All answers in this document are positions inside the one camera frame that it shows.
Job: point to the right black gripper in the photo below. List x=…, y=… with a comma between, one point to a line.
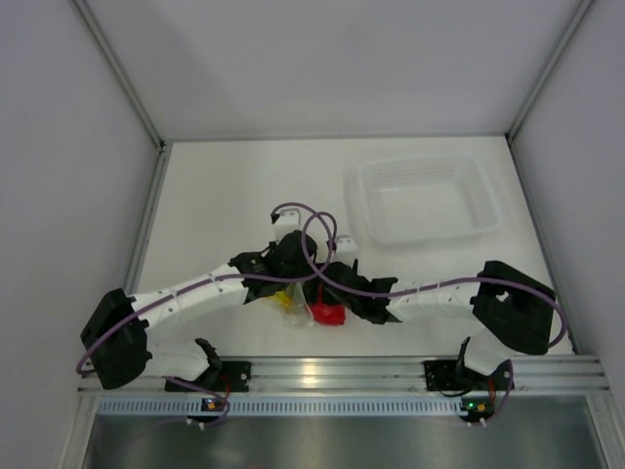
x=312, y=291

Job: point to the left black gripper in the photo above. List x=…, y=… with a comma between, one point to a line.
x=304, y=270

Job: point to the red fake dragon fruit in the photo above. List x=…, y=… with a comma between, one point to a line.
x=327, y=314

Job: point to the clear zip top bag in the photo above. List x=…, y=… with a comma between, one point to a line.
x=300, y=315

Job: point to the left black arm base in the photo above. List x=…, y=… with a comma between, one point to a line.
x=230, y=376

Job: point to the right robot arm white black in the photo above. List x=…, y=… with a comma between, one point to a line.
x=514, y=311

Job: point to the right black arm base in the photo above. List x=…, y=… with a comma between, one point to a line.
x=451, y=378

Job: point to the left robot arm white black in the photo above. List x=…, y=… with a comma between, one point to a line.
x=127, y=336

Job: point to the yellow fake banana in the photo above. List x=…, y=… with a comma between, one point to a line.
x=282, y=301

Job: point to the clear plastic basket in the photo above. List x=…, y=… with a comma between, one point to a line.
x=426, y=198

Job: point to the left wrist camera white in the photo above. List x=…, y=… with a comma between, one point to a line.
x=284, y=222

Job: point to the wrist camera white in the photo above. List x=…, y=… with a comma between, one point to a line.
x=346, y=250
x=284, y=222

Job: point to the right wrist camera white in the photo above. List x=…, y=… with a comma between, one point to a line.
x=346, y=250

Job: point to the left aluminium frame post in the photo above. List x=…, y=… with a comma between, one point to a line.
x=95, y=31

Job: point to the aluminium frame post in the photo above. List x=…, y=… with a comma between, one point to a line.
x=95, y=31
x=581, y=11

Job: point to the aluminium mounting rail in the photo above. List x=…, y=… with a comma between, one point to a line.
x=547, y=375

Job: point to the white slotted cable duct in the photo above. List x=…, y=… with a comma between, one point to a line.
x=281, y=406

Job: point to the right aluminium frame post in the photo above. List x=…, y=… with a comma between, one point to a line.
x=581, y=11

